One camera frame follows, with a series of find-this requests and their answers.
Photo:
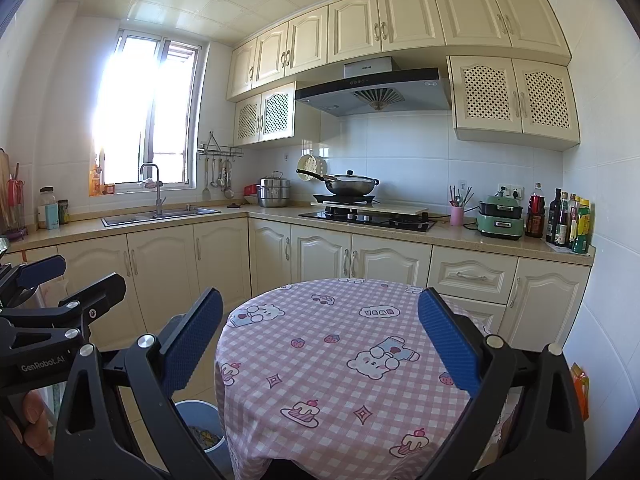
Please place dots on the person's left hand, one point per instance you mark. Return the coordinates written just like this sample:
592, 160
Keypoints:
36, 420

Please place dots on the black gas stove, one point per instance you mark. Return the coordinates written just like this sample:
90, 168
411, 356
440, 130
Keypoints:
375, 219

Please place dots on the black range hood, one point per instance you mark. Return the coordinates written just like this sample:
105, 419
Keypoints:
375, 87

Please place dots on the red container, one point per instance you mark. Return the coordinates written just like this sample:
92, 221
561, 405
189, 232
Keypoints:
251, 190

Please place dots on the red label bottle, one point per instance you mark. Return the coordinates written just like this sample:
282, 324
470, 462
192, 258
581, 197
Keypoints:
535, 217

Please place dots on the faucet cloth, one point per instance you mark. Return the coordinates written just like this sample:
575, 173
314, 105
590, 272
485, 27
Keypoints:
149, 183

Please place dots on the bundle of chopsticks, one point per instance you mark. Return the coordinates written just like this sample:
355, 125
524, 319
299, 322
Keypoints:
457, 195

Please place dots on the white wall socket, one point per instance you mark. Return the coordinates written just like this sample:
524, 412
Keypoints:
515, 191

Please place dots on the steel wok with lid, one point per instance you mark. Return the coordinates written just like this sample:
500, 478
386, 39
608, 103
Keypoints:
350, 186

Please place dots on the teal box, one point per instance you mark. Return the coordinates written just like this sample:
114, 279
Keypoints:
52, 216

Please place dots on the green bottle yellow cap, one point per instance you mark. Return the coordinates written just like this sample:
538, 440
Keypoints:
581, 232

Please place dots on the hanging metal spatula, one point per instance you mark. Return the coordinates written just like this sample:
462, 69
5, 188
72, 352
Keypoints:
206, 193

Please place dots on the orange plastic bag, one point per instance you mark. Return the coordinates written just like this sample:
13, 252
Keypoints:
580, 390

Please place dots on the green electric cooker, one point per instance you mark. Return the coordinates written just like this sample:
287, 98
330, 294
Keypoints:
500, 222

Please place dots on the translucent hanging plastic bag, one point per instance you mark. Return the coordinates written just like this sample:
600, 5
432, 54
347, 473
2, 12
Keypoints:
50, 296

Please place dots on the hanging metal ladle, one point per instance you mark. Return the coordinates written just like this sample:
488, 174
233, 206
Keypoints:
228, 192

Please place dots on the steel kitchen faucet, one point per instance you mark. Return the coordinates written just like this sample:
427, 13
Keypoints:
159, 200

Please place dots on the cream wall cabinet row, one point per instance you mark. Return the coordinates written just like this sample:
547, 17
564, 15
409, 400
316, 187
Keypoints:
400, 15

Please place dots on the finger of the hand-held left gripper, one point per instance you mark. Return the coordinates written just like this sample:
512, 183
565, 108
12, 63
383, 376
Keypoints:
42, 271
100, 292

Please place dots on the pink utensil holder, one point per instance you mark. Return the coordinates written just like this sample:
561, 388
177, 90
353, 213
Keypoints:
456, 216

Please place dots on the brown sauce bottle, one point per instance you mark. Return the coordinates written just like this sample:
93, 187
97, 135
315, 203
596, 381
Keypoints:
573, 227

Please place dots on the orange packet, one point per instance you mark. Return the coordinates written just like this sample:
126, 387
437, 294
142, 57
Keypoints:
95, 180

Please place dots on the dark sauce bottle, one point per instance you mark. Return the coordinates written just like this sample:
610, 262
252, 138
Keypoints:
563, 225

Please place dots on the glass jar white lid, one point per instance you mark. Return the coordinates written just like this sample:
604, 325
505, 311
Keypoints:
46, 196

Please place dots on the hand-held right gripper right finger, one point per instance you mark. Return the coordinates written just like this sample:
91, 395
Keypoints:
450, 340

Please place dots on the pink checked tablecloth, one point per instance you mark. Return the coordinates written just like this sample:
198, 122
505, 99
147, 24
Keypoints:
340, 370

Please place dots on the metal utensil rail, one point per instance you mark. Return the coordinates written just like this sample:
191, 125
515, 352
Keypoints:
220, 151

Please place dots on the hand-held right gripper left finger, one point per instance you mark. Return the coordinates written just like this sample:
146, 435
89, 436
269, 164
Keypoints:
195, 340

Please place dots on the dark wine bottle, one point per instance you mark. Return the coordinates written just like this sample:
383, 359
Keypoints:
553, 220

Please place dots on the sliding glass window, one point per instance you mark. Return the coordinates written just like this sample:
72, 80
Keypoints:
170, 110

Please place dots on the stainless steel sink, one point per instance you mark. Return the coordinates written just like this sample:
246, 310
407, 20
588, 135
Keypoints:
150, 217

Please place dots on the cream lattice door cabinet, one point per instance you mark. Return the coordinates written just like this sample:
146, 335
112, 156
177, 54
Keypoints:
492, 92
277, 112

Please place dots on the wooden cutting board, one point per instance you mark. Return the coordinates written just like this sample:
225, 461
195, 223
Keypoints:
4, 180

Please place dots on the hanging metal spoon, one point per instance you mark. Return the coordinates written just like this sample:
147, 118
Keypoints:
215, 180

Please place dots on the blue trash bin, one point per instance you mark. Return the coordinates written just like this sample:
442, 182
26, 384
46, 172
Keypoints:
192, 412

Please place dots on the cream perforated strainer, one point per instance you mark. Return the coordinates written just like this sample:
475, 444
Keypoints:
307, 164

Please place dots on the cream base cabinets with countertop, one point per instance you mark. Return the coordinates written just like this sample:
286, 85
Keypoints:
160, 260

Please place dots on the stainless steel steamer pot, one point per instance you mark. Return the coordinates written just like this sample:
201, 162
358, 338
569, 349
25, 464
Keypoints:
273, 195

